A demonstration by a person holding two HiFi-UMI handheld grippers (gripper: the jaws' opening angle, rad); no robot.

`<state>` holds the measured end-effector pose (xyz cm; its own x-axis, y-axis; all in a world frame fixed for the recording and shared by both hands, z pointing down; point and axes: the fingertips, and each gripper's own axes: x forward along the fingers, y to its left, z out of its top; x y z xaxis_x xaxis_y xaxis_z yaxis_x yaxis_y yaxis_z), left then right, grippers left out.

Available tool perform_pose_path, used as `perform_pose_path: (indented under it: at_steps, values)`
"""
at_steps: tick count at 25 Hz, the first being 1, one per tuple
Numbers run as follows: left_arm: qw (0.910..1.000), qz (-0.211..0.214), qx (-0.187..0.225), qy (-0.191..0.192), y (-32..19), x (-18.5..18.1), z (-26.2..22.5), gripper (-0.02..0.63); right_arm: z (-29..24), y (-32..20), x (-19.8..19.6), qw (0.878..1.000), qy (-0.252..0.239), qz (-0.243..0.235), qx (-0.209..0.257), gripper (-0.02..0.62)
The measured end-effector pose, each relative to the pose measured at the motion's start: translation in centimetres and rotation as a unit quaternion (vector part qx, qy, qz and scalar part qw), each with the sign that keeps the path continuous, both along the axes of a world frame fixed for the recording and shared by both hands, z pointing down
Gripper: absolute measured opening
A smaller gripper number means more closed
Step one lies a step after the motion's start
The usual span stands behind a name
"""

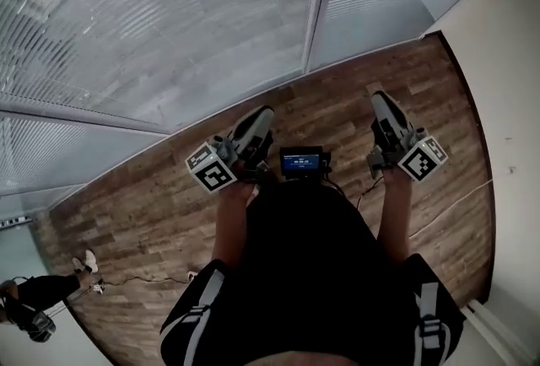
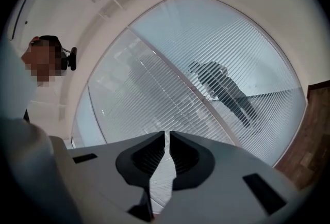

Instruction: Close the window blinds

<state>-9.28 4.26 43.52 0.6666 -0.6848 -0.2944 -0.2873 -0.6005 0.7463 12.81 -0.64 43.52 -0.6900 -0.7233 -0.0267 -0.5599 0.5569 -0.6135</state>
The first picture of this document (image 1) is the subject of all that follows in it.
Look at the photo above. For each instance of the black chest monitor blue screen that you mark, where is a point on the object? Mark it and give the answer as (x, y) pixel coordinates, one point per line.
(301, 162)

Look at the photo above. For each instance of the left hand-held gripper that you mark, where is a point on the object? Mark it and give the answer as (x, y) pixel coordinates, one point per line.
(211, 170)

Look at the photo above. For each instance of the wall socket strip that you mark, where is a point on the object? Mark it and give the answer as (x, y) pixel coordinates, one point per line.
(17, 221)

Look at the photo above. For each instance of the person's black shirt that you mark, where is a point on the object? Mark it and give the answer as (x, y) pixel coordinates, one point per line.
(312, 263)

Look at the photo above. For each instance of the person's left forearm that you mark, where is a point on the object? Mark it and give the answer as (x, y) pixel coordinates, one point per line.
(232, 225)

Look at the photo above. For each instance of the white wall trunking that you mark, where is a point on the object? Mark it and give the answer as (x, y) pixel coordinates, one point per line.
(498, 335)

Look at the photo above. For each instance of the white power strip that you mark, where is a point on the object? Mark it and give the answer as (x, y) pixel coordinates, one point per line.
(192, 276)

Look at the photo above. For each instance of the white window blinds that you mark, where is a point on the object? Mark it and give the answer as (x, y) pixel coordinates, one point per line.
(147, 39)

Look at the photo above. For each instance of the person's right forearm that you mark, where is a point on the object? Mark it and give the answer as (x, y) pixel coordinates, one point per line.
(394, 216)

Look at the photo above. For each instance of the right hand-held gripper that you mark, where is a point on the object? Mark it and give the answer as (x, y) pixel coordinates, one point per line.
(422, 159)

